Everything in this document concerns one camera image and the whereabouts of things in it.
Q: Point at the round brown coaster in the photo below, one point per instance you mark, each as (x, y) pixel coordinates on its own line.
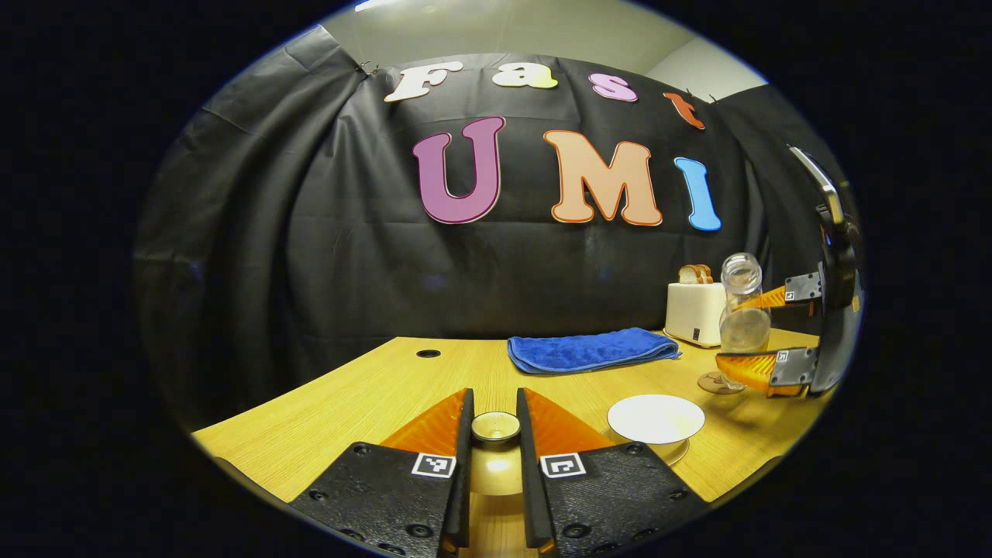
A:
(709, 384)

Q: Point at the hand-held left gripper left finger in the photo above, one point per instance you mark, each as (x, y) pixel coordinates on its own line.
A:
(463, 465)

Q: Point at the white yellow teacup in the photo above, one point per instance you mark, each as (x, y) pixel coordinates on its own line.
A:
(655, 418)

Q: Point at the clear water bottle yellow label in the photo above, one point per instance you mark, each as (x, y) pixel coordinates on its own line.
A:
(744, 329)

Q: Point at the bread slice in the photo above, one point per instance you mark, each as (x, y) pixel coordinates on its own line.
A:
(705, 273)
(687, 273)

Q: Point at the white toaster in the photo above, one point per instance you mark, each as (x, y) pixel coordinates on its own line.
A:
(694, 314)

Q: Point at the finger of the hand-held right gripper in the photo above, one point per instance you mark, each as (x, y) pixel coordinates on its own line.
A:
(756, 370)
(802, 287)

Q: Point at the blue folded towel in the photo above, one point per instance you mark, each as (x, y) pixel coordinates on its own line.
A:
(589, 350)

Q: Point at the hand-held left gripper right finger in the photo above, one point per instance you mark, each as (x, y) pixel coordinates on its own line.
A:
(529, 480)

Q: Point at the yellow teacup lid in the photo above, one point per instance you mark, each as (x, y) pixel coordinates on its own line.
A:
(495, 428)

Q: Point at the black backdrop cloth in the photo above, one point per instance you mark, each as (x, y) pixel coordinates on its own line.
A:
(310, 256)

